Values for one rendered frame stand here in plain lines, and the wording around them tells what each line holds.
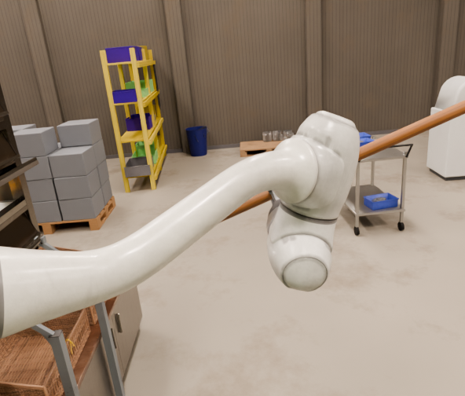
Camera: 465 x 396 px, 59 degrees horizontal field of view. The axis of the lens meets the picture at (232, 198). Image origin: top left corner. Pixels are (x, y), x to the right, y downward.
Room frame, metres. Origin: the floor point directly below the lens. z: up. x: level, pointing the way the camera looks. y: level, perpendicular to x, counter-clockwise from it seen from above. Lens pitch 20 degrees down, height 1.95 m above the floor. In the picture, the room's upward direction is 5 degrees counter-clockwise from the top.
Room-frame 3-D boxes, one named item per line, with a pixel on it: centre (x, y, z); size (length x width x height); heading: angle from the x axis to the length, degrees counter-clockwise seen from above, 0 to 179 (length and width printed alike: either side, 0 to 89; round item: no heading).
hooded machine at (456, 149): (5.60, -3.30, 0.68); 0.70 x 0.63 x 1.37; 90
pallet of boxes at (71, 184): (5.14, 2.33, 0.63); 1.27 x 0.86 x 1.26; 90
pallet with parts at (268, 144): (8.11, -0.81, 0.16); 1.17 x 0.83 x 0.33; 90
